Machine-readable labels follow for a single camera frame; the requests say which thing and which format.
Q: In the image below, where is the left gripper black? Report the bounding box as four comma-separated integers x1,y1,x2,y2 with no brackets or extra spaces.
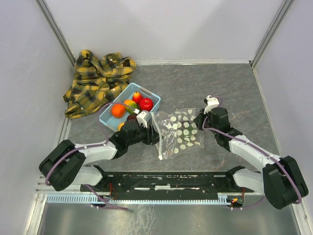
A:
127,121,164,146

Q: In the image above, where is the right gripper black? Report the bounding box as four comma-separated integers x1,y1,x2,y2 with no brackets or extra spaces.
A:
192,108,218,135

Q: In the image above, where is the small green fake fruit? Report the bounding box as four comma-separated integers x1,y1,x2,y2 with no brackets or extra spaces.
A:
183,126,193,136

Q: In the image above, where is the dark purple fake fruit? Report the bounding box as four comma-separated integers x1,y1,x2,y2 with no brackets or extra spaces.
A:
127,114,137,122

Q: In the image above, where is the clear polka dot zip bag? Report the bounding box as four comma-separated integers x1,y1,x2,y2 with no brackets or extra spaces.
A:
151,108,204,160

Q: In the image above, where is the yellow orange fake fruit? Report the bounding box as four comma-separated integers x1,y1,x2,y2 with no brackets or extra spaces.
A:
117,122,125,131

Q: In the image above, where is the red fake apple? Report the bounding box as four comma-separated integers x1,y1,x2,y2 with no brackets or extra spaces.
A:
139,98,154,112

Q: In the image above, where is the green orange fake mango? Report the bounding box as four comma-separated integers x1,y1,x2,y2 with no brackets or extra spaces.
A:
124,99,139,114

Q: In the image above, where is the orange fake orange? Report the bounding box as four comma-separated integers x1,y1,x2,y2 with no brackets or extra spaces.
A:
111,104,126,118

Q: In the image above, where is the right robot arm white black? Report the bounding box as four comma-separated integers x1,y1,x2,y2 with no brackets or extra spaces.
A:
194,107,309,210

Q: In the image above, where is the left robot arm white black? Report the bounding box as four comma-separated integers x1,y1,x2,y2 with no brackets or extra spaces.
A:
39,121,159,191

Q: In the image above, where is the light blue plastic basket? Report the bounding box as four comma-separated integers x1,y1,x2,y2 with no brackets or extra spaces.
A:
98,82,161,132

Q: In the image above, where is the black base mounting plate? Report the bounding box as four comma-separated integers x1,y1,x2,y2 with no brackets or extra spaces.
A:
92,171,253,201

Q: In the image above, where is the yellow plaid shirt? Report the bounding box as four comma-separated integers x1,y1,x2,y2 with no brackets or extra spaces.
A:
63,49,136,119

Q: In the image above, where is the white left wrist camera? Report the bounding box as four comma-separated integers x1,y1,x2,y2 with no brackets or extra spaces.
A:
134,109,149,128

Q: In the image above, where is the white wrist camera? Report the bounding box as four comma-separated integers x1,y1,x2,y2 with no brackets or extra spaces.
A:
134,109,149,128
203,95,220,114

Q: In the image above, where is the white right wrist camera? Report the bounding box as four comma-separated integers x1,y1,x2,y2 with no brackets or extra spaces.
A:
203,95,220,114

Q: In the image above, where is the light blue cable duct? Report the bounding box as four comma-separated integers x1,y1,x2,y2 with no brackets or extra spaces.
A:
46,191,233,204

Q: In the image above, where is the aluminium frame rail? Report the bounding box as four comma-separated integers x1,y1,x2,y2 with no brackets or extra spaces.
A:
34,0,76,67

